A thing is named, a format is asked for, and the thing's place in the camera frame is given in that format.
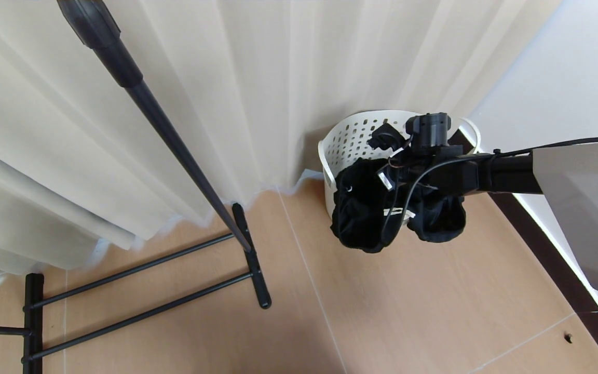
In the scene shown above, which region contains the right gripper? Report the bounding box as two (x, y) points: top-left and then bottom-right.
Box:
(378, 152), (427, 196)

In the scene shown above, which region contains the heap of clothes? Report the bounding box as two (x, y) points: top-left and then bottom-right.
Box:
(330, 158), (467, 254)

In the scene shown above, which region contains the white laundry basket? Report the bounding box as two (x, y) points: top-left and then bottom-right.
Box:
(318, 110), (482, 220)

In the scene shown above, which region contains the black clothes rack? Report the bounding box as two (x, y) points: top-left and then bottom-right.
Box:
(0, 0), (272, 374)

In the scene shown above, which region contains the white curtain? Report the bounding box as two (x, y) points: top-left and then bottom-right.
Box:
(0, 0), (562, 295)

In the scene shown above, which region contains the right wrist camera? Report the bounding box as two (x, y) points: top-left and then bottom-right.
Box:
(367, 123), (407, 152)

